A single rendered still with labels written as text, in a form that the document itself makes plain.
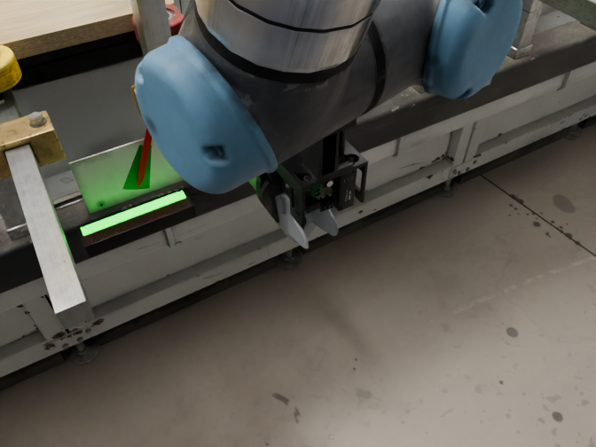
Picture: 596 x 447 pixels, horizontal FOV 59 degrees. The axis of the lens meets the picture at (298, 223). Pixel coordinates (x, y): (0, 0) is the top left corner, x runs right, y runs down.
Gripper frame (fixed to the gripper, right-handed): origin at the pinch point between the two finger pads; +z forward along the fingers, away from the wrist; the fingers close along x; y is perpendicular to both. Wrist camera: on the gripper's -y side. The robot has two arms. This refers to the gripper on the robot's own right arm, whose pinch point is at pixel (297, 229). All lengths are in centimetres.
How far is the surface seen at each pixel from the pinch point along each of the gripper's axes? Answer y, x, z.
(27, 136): -28.1, -23.3, -4.1
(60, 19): -49, -13, -9
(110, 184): -28.2, -15.8, 7.5
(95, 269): -31.8, -22.8, 27.2
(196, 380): -33, -12, 82
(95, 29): -45.5, -9.1, -7.4
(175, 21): -38.2, 1.3, -9.0
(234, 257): -52, 10, 65
